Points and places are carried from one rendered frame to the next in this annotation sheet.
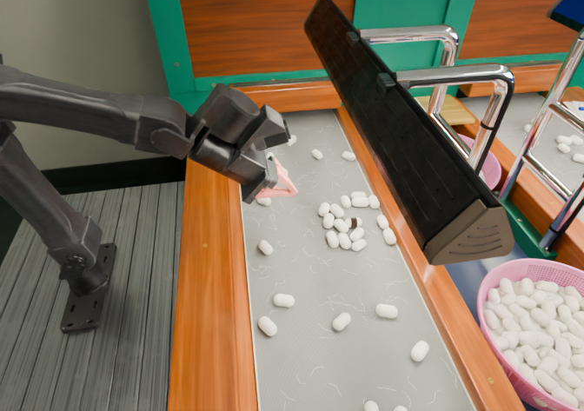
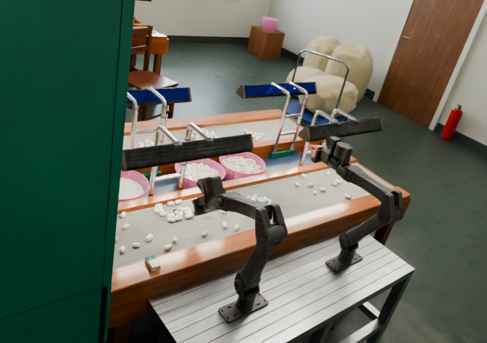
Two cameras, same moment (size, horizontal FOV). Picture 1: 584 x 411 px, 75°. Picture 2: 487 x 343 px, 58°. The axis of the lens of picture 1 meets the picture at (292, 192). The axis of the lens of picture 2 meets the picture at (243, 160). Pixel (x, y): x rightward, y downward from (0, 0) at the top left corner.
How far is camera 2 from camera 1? 1.93 m
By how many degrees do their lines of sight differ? 93
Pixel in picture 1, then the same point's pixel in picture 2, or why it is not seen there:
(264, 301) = (227, 231)
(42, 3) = not seen: outside the picture
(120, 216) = (197, 320)
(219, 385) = not seen: hidden behind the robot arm
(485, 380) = (226, 184)
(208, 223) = (204, 251)
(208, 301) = (240, 239)
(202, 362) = not seen: hidden behind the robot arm
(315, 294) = (215, 220)
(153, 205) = (180, 309)
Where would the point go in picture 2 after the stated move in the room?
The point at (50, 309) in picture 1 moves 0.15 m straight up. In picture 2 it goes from (263, 315) to (272, 286)
